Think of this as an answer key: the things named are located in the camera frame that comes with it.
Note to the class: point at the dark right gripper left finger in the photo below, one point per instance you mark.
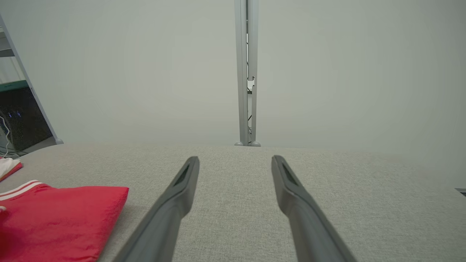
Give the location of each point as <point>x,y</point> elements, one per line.
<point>171,218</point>

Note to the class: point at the black cabinet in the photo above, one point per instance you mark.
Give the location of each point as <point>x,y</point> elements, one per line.
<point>22,120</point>

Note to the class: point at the red shorts with white trim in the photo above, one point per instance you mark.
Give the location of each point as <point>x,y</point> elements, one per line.
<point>7,166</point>

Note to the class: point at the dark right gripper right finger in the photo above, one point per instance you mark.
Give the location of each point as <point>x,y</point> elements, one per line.
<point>305,222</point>

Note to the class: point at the red Bulls basketball jersey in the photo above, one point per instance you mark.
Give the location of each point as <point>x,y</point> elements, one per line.
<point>62,222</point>

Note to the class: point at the grey fabric sofa cushion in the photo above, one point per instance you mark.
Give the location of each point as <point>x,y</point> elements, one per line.
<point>236,203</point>

